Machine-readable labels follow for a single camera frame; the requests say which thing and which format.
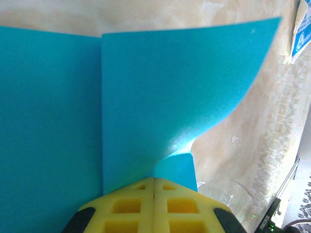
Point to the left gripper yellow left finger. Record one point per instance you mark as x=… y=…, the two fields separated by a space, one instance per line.
x=126 y=213

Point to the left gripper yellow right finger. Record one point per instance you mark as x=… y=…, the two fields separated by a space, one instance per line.
x=184 y=213

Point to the blue paper sheet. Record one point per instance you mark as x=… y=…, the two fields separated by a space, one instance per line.
x=145 y=97

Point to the blue white card packet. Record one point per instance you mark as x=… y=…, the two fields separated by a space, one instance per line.
x=302 y=38

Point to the aluminium side rail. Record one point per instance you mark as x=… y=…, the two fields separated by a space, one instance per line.
x=288 y=180

